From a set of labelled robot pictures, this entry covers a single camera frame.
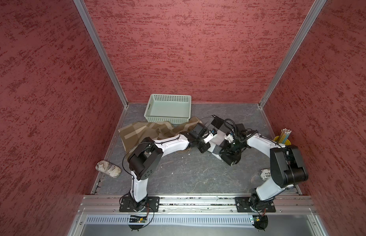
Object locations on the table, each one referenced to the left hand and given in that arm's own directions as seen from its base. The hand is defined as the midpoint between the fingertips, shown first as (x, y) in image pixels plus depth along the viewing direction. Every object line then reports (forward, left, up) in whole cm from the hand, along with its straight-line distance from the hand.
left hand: (207, 147), depth 89 cm
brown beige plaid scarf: (+11, +52, -6) cm, 54 cm away
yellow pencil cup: (+2, -49, +3) cm, 49 cm away
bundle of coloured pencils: (+3, -44, +9) cm, 45 cm away
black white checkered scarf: (+22, -10, -6) cm, 25 cm away
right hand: (-4, -8, -3) cm, 10 cm away
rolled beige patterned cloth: (-13, +58, -4) cm, 60 cm away
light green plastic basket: (+38, +28, -6) cm, 47 cm away
